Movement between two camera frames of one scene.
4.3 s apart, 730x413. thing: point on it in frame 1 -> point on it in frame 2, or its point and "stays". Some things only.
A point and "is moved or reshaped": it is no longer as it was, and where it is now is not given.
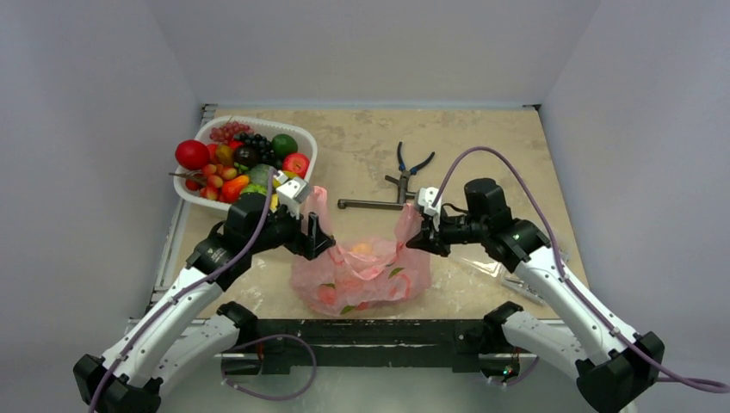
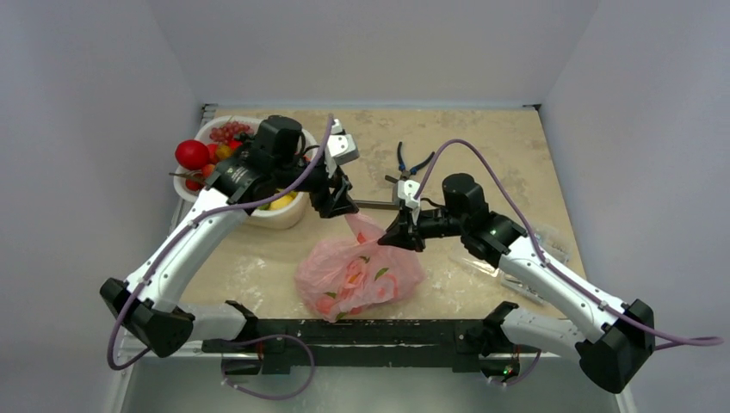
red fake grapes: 225,132 stays
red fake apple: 192,155 stays
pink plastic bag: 365,274 is moved or reshaped
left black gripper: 310,244 -> 341,200
